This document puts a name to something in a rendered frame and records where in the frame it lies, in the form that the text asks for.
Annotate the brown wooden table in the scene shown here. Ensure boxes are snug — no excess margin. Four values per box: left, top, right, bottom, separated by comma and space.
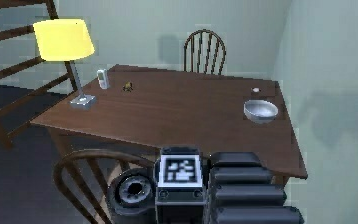
30, 64, 309, 224

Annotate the brown wooden ladder shelf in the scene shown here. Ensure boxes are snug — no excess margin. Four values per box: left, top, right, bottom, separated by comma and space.
0, 0, 80, 151

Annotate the yellow shade table lamp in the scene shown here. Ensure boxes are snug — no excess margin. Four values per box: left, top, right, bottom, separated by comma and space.
32, 18, 97, 111

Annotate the grey metal bowl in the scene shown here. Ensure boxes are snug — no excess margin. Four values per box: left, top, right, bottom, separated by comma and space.
243, 99, 280, 125

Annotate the white cordless phone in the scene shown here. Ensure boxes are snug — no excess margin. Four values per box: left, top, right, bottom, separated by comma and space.
96, 68, 110, 90

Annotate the brown spindle back chair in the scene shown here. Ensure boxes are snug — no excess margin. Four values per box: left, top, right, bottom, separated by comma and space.
52, 148, 155, 224
182, 29, 227, 76

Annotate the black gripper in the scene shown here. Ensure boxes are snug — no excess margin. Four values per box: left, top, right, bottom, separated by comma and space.
106, 167, 159, 224

